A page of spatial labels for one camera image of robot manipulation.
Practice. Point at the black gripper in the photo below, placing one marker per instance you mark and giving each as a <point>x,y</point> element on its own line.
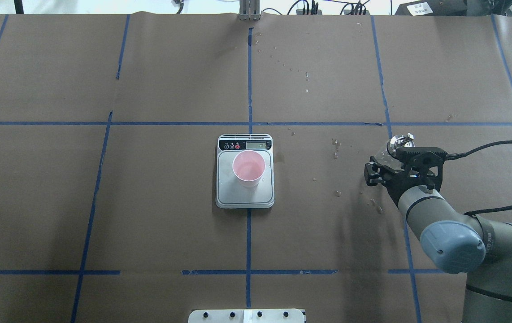
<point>392,180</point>

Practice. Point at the clear glass sauce bottle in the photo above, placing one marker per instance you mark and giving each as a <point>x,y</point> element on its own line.
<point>388,153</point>

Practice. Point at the pink paper cup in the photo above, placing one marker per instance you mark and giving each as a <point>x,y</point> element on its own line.
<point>248,168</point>

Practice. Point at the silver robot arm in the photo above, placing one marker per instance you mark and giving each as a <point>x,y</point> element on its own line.
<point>455,242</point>

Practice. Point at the silver digital kitchen scale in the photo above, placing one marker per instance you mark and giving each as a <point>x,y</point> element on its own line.
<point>230,194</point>

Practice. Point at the black power box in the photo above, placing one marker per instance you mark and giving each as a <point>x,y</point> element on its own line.
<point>432,8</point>

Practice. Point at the white camera mast base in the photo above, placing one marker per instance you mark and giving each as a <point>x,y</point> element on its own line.
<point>278,315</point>

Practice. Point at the aluminium frame post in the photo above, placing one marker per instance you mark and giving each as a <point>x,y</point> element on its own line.
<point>249,10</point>

